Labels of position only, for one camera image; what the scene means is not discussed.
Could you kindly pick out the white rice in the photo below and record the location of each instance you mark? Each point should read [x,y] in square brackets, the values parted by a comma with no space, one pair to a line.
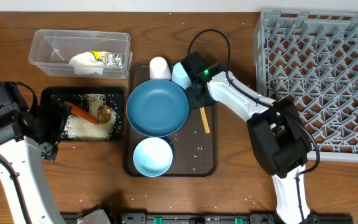
[79,129]

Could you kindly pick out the light blue bowl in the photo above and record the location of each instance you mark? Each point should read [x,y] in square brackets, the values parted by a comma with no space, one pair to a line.
[152,157]

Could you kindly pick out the white tissue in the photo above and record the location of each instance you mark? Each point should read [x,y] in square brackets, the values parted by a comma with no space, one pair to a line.
[85,64]

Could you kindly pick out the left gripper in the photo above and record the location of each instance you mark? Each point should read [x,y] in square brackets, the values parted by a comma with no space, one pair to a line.
[50,147]

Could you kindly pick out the light blue plastic cup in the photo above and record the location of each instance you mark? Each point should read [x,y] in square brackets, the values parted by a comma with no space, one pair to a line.
[180,76]

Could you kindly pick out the wooden chopstick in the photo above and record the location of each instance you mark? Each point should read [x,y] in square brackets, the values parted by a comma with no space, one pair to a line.
[204,120]

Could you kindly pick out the clear plastic bin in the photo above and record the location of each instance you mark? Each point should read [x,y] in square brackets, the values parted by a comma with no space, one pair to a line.
[51,51]

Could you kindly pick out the orange carrot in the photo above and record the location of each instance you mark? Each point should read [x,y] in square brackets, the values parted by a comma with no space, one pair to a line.
[81,113]

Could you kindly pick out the black rectangular tray bin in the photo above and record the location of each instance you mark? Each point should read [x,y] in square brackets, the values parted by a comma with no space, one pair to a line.
[60,94]

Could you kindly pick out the white plastic cup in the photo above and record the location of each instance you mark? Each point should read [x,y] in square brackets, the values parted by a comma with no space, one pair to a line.
[159,69]

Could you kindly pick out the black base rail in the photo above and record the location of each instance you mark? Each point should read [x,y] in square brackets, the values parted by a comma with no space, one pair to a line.
[141,217]

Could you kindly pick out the green snack wrapper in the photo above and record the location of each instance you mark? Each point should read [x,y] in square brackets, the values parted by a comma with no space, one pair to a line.
[108,59]

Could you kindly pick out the brown food scrap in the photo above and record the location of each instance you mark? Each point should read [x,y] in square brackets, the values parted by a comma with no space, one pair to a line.
[104,114]

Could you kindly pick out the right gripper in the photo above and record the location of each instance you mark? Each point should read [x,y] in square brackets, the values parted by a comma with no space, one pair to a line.
[195,102]

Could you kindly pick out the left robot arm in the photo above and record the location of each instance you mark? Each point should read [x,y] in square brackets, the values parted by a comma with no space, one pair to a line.
[27,136]

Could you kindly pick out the dark blue plate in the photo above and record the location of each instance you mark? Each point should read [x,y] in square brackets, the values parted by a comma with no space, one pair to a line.
[157,108]

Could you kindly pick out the grey dishwasher rack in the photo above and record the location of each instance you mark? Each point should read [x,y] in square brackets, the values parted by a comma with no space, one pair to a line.
[311,58]

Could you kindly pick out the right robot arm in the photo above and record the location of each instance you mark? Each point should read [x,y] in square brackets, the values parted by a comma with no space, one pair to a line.
[280,142]

